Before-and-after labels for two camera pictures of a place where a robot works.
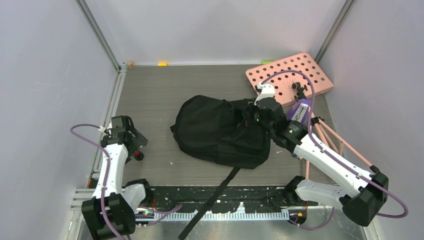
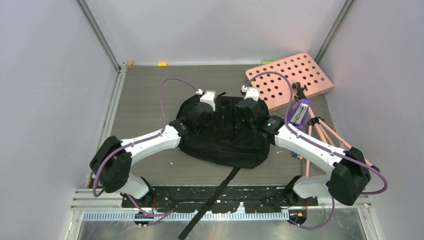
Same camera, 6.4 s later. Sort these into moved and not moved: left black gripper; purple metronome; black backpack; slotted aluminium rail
Moved: left black gripper
Not moved: black backpack; slotted aluminium rail; purple metronome
